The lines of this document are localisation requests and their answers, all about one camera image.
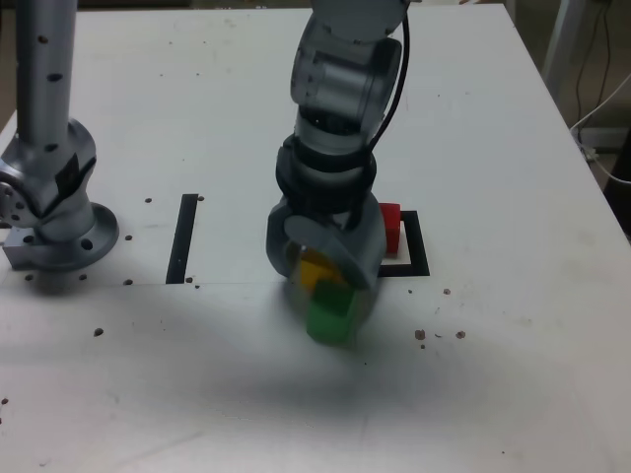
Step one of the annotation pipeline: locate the white cable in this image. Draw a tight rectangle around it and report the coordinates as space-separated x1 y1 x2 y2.
570 73 631 184

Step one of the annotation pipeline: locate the red cube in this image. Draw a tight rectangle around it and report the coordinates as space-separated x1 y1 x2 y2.
379 201 403 257

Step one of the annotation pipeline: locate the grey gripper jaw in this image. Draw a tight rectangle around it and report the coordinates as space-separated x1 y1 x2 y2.
265 202 313 316
284 200 389 342

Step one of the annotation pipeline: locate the black tape square outline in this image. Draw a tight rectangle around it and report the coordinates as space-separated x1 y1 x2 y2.
376 210 432 279

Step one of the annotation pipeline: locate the yellow cube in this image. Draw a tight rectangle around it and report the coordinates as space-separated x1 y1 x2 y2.
297 249 347 291

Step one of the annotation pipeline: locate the black tape strip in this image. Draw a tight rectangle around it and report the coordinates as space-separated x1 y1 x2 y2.
165 192 200 287

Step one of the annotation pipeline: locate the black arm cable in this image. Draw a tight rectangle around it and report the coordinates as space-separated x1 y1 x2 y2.
344 3 411 234

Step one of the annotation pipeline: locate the green cube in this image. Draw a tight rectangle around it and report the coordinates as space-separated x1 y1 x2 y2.
305 280 358 347

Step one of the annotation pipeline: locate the white metal frame post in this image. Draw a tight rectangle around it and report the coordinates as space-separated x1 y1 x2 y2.
540 0 587 86

